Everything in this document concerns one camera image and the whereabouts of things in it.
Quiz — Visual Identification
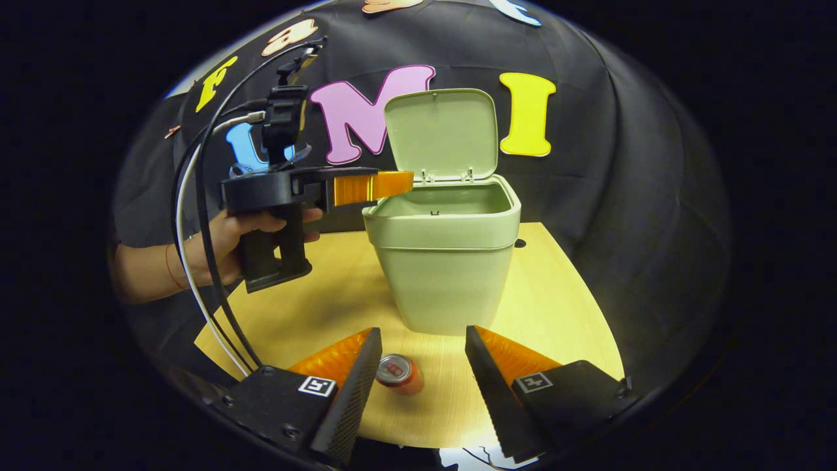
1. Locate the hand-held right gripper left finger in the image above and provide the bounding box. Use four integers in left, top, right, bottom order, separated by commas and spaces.
222, 327, 383, 466

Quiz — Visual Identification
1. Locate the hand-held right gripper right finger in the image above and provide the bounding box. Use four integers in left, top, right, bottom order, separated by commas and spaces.
466, 325, 634, 464

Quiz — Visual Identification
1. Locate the red pop can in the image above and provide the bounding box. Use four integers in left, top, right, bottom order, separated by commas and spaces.
376, 353, 424, 396

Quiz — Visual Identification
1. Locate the green desktop garbage bin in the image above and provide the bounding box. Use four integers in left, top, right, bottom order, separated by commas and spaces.
363, 88, 522, 336

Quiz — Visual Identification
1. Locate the black cable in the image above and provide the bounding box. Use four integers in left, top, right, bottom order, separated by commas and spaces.
170, 98, 270, 375
194, 38, 328, 371

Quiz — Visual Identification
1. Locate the white cable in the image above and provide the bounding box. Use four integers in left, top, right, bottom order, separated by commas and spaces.
175, 110, 267, 379

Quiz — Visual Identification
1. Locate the red wrist string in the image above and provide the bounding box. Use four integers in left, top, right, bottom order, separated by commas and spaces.
165, 244, 188, 290

